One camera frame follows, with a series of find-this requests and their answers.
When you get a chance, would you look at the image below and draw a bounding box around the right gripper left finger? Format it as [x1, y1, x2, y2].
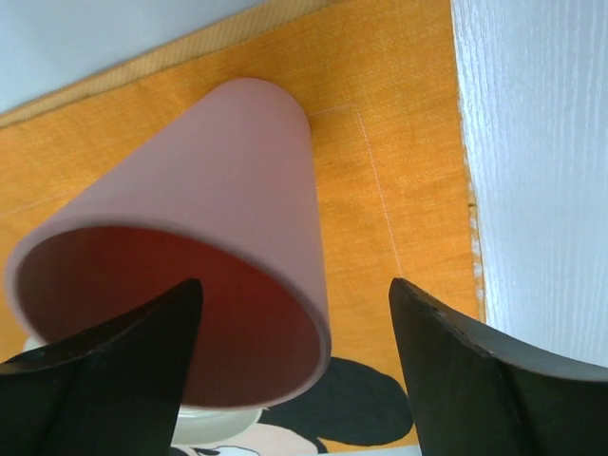
[1, 279, 203, 455]

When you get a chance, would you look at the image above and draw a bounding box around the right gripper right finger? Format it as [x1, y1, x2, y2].
[389, 278, 607, 455]

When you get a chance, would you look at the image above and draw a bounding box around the cream white plate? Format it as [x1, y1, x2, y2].
[21, 334, 267, 447]

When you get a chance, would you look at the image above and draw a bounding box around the pink plastic cup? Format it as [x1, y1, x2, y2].
[5, 78, 332, 409]

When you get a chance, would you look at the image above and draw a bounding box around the orange Mickey Mouse placemat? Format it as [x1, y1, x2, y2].
[1, 1, 479, 455]

